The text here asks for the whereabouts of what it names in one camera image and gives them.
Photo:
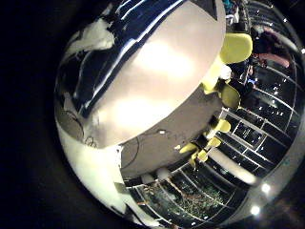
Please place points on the small yellow chair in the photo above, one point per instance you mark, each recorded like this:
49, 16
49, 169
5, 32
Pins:
222, 125
213, 142
189, 148
201, 156

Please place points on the long white ceiling lamp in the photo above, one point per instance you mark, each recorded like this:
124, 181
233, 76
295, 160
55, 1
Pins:
232, 165

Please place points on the white round object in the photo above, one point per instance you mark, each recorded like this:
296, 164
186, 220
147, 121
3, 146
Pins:
225, 72

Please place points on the round ceiling light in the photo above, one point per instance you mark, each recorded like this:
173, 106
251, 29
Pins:
254, 210
265, 187

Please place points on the navy white striped shirt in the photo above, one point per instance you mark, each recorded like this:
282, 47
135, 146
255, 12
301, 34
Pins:
105, 63

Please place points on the olive green chair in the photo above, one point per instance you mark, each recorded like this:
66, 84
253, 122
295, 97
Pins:
230, 95

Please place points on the blue lit screen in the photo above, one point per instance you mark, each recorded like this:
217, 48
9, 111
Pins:
252, 81

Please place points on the small white floor object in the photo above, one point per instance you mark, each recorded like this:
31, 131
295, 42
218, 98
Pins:
162, 131

